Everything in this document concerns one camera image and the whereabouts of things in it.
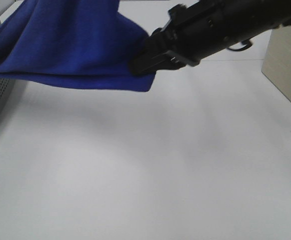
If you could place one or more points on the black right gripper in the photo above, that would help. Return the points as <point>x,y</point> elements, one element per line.
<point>191,34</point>

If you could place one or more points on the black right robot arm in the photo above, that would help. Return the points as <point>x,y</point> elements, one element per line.
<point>249,18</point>

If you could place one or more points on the blue towel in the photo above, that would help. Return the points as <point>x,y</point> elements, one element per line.
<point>75,44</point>

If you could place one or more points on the beige storage box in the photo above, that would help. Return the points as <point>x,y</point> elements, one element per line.
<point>277,61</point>

